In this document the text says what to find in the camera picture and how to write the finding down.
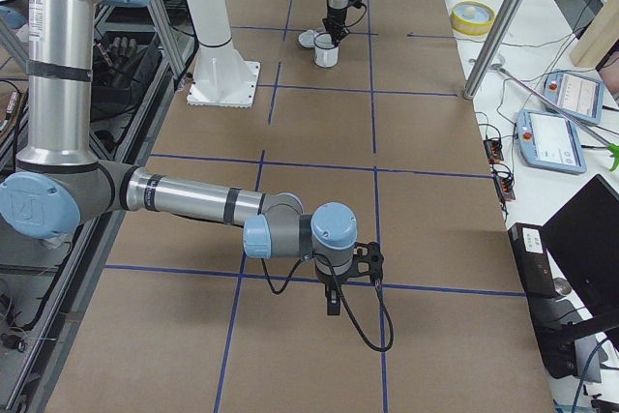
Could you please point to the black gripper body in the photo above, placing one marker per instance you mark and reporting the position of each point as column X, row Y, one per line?
column 335, row 14
column 332, row 284

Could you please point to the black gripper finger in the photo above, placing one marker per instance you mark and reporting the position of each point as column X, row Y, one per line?
column 332, row 302

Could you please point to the white enamel mug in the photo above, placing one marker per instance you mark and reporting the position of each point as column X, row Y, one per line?
column 326, row 58

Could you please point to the white mug lid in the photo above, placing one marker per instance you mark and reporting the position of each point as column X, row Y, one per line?
column 306, row 39

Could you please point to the clear plastic funnel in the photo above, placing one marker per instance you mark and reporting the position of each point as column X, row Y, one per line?
column 323, row 42

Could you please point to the yellow tape roll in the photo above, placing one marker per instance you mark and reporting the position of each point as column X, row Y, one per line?
column 472, row 18

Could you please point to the black computer box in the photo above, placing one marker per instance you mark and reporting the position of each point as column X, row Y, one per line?
column 541, row 277

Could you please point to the near blue teach pendant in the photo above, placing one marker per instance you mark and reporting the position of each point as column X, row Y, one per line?
column 549, row 141

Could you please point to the blue teach pendant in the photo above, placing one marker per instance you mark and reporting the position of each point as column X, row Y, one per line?
column 577, row 94
column 549, row 141

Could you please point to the black monitor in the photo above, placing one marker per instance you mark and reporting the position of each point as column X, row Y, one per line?
column 582, row 238

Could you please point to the far blue teach pendant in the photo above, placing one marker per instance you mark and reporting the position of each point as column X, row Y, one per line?
column 577, row 94

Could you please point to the metal reacher grabber tool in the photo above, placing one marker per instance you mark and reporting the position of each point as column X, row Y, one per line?
column 610, row 147

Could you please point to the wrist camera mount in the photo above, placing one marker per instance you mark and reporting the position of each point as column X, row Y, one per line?
column 357, row 4
column 367, row 262

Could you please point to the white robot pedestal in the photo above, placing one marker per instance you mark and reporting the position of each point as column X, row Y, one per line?
column 221, row 76

